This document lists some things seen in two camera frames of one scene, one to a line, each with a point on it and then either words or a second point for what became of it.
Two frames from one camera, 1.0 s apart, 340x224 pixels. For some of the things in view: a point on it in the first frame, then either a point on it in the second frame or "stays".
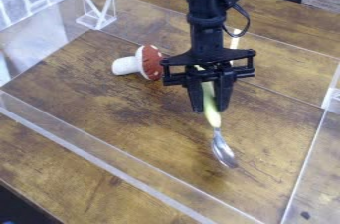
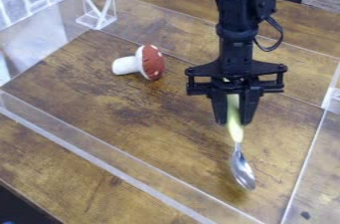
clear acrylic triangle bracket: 96,19 stays
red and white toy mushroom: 145,61 stays
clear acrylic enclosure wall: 61,177 stays
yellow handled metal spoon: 221,151 to 241,167
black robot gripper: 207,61 to 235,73
